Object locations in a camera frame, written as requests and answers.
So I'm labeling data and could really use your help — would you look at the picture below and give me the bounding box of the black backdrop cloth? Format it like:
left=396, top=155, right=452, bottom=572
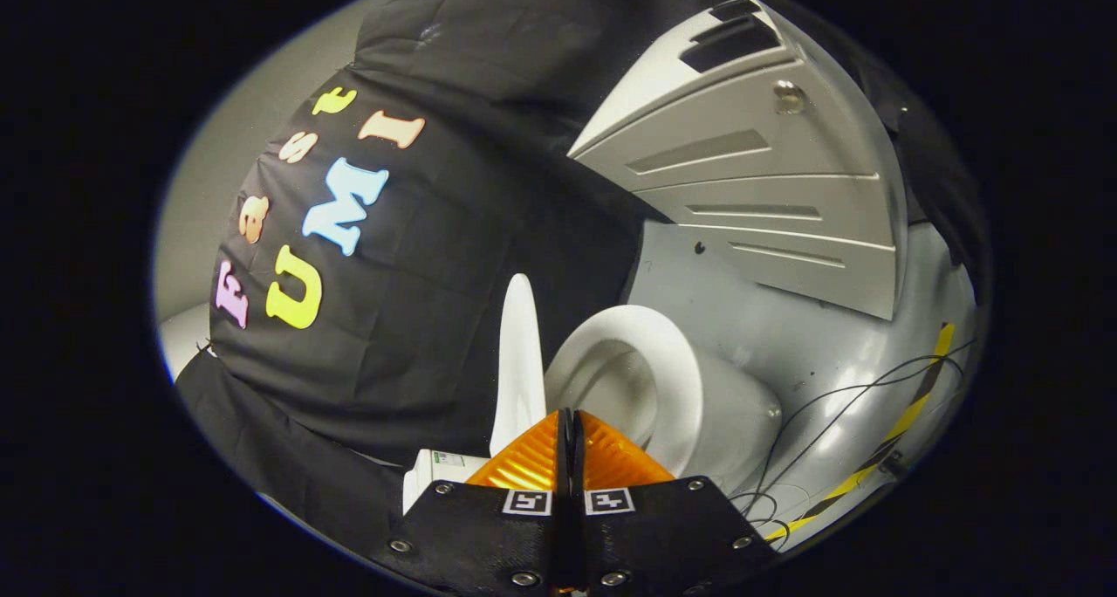
left=175, top=0, right=991, bottom=572

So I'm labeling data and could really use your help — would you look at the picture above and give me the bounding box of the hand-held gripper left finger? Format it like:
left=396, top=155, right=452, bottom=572
left=371, top=408, right=573, bottom=597

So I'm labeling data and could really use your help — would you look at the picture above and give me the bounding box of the white toilet lid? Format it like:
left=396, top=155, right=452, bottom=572
left=489, top=272, right=549, bottom=458

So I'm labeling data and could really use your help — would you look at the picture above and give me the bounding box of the black cable bundle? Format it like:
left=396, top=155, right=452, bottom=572
left=729, top=340, right=976, bottom=547

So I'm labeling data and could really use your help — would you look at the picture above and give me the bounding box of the white ceramic toilet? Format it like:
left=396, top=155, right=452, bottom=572
left=403, top=305, right=784, bottom=515

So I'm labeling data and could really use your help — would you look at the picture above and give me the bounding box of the yellow black hazard tape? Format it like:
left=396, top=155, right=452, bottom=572
left=764, top=322, right=956, bottom=542

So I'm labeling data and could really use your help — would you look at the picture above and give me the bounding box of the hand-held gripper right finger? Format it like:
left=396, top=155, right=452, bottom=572
left=569, top=408, right=778, bottom=597

